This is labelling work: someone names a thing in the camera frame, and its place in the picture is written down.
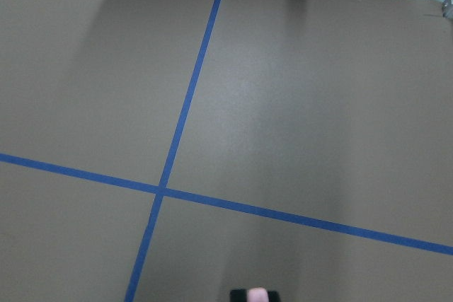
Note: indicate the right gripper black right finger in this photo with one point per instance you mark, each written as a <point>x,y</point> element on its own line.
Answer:
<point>273,296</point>

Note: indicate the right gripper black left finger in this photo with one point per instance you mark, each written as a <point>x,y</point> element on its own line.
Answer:
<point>238,295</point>

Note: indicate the pink chopstick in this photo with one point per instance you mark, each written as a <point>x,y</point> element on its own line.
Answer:
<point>257,294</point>

